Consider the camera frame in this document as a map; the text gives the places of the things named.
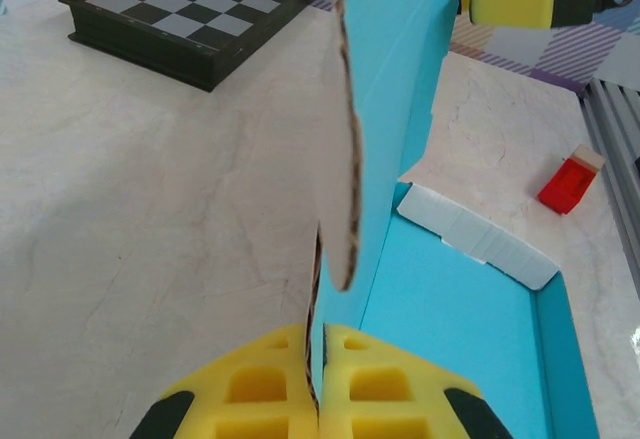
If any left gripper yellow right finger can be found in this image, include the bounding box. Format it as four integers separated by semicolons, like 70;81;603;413
319;324;514;439

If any black grey chessboard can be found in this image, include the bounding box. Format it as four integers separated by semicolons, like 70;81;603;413
57;0;326;94

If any red block with wooden end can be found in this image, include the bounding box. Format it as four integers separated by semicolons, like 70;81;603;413
537;143;607;217

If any teal and white paper box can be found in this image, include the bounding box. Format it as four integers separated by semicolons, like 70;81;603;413
303;0;600;439

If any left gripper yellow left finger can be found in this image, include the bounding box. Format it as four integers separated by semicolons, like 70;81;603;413
128;322;319;439

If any long aluminium rail frame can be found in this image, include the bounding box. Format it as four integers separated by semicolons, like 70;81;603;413
579;78;640;240

